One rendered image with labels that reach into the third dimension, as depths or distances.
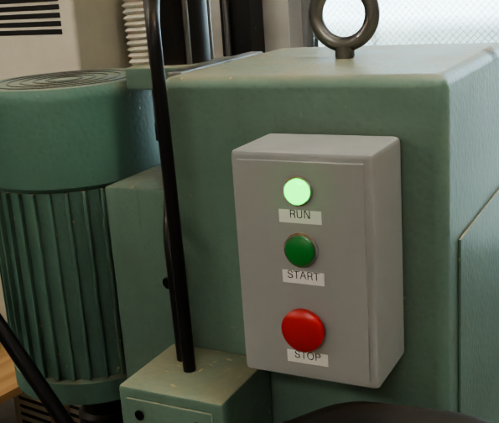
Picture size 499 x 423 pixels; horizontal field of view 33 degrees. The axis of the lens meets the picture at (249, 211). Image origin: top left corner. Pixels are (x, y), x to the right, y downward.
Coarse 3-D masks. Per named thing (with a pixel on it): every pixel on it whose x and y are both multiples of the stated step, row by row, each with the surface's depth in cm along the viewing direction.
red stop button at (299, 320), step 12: (288, 312) 56; (300, 312) 55; (312, 312) 55; (288, 324) 56; (300, 324) 55; (312, 324) 55; (288, 336) 56; (300, 336) 56; (312, 336) 55; (324, 336) 55; (300, 348) 56; (312, 348) 56
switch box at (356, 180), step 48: (288, 144) 56; (336, 144) 55; (384, 144) 54; (240, 192) 56; (336, 192) 53; (384, 192) 54; (240, 240) 57; (336, 240) 54; (384, 240) 54; (288, 288) 56; (336, 288) 55; (384, 288) 55; (336, 336) 56; (384, 336) 56
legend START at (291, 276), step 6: (288, 270) 56; (294, 270) 56; (288, 276) 56; (294, 276) 56; (300, 276) 56; (306, 276) 55; (312, 276) 55; (318, 276) 55; (324, 276) 55; (288, 282) 56; (294, 282) 56; (300, 282) 56; (306, 282) 55; (312, 282) 55; (318, 282) 55; (324, 282) 55
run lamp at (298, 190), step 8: (296, 176) 53; (288, 184) 53; (296, 184) 53; (304, 184) 53; (288, 192) 54; (296, 192) 53; (304, 192) 53; (312, 192) 53; (288, 200) 54; (296, 200) 53; (304, 200) 53
